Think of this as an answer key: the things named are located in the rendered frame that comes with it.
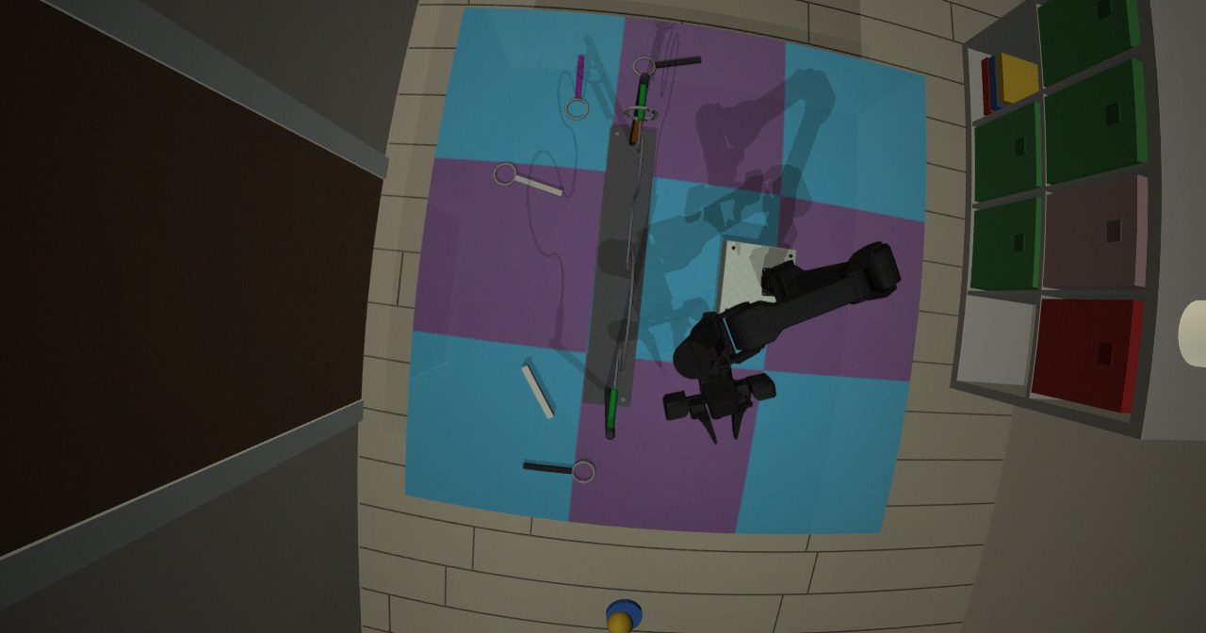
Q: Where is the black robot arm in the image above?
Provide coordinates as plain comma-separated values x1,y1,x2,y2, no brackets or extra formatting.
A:
673,241,902,420

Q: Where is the grey ring with black handle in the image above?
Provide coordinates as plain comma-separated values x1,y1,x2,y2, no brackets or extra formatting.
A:
632,57,702,76
523,461,595,483

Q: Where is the grey loop with flat handle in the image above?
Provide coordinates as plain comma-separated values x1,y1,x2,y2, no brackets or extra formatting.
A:
494,163,563,197

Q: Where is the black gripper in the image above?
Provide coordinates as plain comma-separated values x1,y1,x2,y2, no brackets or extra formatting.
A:
663,358,777,444

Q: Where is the grey loop with purple handle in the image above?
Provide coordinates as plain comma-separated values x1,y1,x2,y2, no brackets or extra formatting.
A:
564,55,589,121

